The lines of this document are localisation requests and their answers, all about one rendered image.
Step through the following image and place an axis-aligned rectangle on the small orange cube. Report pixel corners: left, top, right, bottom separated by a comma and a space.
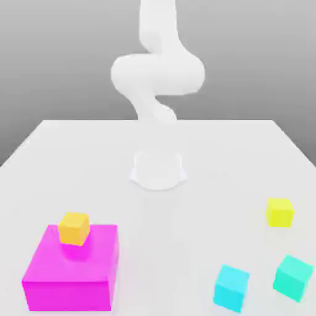
58, 212, 90, 247

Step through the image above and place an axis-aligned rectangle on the small turquoise cube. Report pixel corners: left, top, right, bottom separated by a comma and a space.
272, 254, 315, 303

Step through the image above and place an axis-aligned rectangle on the small yellow cube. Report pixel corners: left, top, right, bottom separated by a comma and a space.
265, 197, 295, 228

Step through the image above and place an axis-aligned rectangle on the large magenta box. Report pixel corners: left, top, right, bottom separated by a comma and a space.
21, 223, 120, 312

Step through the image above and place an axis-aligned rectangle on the small cyan cube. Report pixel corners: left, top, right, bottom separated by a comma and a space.
212, 264, 251, 314

